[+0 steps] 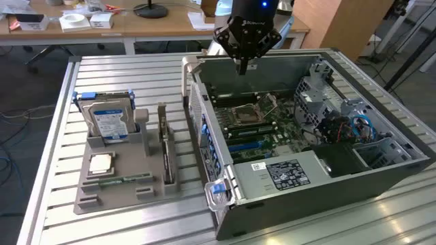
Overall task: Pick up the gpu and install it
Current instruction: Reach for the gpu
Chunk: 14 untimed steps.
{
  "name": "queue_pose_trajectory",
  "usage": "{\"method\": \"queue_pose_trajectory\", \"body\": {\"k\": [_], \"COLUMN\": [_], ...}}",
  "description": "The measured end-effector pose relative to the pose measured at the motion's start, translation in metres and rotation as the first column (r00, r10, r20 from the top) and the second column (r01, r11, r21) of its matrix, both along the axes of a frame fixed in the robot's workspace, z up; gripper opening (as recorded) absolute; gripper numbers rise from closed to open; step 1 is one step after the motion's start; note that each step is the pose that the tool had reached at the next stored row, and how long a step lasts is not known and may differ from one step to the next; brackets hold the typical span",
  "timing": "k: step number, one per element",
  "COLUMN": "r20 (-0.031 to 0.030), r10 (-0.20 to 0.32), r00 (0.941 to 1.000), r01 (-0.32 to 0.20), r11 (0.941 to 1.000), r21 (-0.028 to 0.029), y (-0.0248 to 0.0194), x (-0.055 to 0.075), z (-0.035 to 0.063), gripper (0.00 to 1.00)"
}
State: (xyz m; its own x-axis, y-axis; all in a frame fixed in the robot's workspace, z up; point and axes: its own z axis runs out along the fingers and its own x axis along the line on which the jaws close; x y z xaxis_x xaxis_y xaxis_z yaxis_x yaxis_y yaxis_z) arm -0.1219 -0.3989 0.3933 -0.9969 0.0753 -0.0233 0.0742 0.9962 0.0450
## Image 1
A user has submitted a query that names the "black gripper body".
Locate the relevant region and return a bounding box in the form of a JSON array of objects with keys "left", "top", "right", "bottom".
[{"left": 233, "top": 0, "right": 278, "bottom": 59}]

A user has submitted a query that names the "graphics card with metal bracket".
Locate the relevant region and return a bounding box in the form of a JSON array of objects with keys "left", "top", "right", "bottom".
[{"left": 158, "top": 102, "right": 178, "bottom": 185}]

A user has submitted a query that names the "white paper stack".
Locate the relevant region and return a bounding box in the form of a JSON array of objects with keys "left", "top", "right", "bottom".
[{"left": 187, "top": 11, "right": 217, "bottom": 32}]

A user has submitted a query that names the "brown cardboard box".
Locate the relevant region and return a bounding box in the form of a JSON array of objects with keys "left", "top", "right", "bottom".
[{"left": 201, "top": 0, "right": 219, "bottom": 18}]

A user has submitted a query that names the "black round lamp base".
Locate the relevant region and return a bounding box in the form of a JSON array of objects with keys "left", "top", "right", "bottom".
[{"left": 133, "top": 0, "right": 170, "bottom": 19}]

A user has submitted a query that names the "wooden cabinet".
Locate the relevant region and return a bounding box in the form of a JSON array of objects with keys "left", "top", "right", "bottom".
[{"left": 293, "top": 0, "right": 398, "bottom": 62}]

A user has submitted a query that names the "white box device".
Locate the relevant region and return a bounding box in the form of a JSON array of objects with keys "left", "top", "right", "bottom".
[{"left": 361, "top": 34, "right": 386, "bottom": 58}]

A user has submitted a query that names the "CPU socket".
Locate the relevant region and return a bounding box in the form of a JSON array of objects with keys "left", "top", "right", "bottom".
[{"left": 231, "top": 104, "right": 263, "bottom": 126}]

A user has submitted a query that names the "perforated silver drive cage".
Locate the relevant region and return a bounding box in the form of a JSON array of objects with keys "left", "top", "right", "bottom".
[{"left": 294, "top": 76, "right": 338, "bottom": 132}]

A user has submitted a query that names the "green RAM stick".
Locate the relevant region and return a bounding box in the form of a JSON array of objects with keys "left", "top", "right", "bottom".
[
  {"left": 229, "top": 121, "right": 278, "bottom": 137},
  {"left": 83, "top": 173, "right": 153, "bottom": 186}
]

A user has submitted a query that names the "green motherboard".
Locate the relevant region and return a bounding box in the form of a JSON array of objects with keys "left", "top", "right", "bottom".
[{"left": 206, "top": 84, "right": 310, "bottom": 164}]

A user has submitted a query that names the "small white cardboard box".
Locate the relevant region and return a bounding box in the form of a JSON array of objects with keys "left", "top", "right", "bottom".
[{"left": 90, "top": 12, "right": 115, "bottom": 29}]

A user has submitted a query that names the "black slanted stand pole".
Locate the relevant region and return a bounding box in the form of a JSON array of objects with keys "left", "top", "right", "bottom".
[{"left": 383, "top": 24, "right": 436, "bottom": 92}]

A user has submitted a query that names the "blue expansion slot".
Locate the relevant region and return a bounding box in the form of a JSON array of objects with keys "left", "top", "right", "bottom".
[{"left": 229, "top": 141, "right": 266, "bottom": 156}]

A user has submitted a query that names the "white box with tape roll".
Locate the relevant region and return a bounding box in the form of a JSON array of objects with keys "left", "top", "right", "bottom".
[{"left": 58, "top": 14, "right": 93, "bottom": 33}]

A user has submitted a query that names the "wooden desk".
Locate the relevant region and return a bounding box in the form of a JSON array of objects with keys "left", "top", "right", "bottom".
[{"left": 0, "top": 0, "right": 311, "bottom": 48}]

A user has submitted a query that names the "grey power supply unit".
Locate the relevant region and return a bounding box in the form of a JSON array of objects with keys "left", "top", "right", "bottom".
[{"left": 233, "top": 150, "right": 333, "bottom": 200}]

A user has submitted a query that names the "silver disk bay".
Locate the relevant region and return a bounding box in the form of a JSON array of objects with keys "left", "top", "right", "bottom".
[{"left": 353, "top": 137, "right": 415, "bottom": 169}]

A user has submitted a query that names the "white box with black top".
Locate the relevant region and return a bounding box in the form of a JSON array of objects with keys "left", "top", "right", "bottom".
[{"left": 15, "top": 14, "right": 51, "bottom": 31}]

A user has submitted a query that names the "grey parts rack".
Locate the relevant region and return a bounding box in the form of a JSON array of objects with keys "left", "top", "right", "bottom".
[{"left": 74, "top": 108, "right": 183, "bottom": 215}]

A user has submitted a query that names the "black office chair base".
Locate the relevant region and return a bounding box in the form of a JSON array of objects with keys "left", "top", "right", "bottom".
[{"left": 23, "top": 43, "right": 78, "bottom": 75}]

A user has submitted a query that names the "case latch with blue tab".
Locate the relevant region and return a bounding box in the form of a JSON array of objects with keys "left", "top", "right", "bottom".
[{"left": 203, "top": 177, "right": 237, "bottom": 212}]

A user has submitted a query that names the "silver CPU chip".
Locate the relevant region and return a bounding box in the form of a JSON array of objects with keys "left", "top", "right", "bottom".
[{"left": 89, "top": 154, "right": 114, "bottom": 174}]

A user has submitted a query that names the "open black PC case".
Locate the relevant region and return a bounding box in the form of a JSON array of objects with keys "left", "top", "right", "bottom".
[{"left": 182, "top": 47, "right": 436, "bottom": 242}]

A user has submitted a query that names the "white desk frame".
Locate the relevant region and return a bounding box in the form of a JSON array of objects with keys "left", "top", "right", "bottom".
[{"left": 375, "top": 0, "right": 436, "bottom": 74}]

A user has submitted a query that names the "red wire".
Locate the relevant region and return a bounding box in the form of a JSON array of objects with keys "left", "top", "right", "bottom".
[{"left": 335, "top": 121, "right": 346, "bottom": 143}]

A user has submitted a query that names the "blue wire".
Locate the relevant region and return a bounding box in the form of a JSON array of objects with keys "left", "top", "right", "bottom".
[{"left": 353, "top": 114, "right": 379, "bottom": 143}]

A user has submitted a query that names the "hard disk with blue bracket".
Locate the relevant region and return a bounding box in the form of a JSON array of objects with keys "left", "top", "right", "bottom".
[{"left": 73, "top": 89, "right": 137, "bottom": 146}]

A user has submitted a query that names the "white floor cable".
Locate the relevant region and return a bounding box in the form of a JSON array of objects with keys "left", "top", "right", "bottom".
[{"left": 0, "top": 104, "right": 55, "bottom": 120}]

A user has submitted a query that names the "blue floor cable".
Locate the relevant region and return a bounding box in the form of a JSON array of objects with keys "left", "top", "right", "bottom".
[{"left": 0, "top": 122, "right": 30, "bottom": 217}]

